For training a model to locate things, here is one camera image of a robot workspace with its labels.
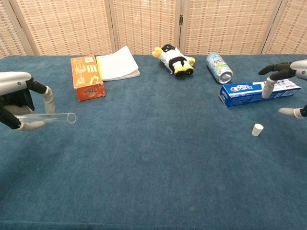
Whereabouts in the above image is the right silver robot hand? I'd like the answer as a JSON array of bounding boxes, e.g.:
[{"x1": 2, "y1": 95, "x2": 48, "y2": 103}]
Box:
[{"x1": 258, "y1": 59, "x2": 307, "y2": 119}]

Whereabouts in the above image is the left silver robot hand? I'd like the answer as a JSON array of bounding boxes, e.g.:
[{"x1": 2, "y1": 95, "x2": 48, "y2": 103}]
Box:
[{"x1": 0, "y1": 71, "x2": 57, "y2": 132}]

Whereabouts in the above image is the clear glass test tube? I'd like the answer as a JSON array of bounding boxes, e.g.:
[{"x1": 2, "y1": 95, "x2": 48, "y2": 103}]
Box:
[{"x1": 14, "y1": 112, "x2": 77, "y2": 125}]

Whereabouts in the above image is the white rubber stopper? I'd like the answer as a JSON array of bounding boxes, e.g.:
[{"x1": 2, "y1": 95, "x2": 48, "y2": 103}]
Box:
[{"x1": 251, "y1": 123, "x2": 264, "y2": 137}]

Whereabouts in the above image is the blue Crest toothpaste box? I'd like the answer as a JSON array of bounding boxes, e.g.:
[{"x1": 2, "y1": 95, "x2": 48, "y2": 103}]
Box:
[{"x1": 218, "y1": 79, "x2": 303, "y2": 108}]

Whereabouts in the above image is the light blue drink can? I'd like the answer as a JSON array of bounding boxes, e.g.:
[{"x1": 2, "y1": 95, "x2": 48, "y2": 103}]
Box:
[{"x1": 206, "y1": 52, "x2": 234, "y2": 85}]

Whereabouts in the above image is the orange cardboard box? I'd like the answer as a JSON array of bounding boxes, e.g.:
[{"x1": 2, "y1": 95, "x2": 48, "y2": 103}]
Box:
[{"x1": 70, "y1": 55, "x2": 106, "y2": 102}]

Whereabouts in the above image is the woven folding screen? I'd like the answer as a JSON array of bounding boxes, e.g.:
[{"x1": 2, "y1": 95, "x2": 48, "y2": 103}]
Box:
[{"x1": 0, "y1": 0, "x2": 307, "y2": 63}]

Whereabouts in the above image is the white notebook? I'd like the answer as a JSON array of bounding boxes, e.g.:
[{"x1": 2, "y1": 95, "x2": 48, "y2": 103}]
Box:
[{"x1": 95, "y1": 46, "x2": 141, "y2": 82}]

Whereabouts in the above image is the black and white plush toy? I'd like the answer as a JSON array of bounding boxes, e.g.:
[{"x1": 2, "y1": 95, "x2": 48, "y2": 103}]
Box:
[{"x1": 152, "y1": 44, "x2": 196, "y2": 78}]

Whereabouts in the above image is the blue table cloth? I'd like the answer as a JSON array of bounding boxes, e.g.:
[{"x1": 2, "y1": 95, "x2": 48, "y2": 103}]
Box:
[{"x1": 0, "y1": 54, "x2": 307, "y2": 230}]

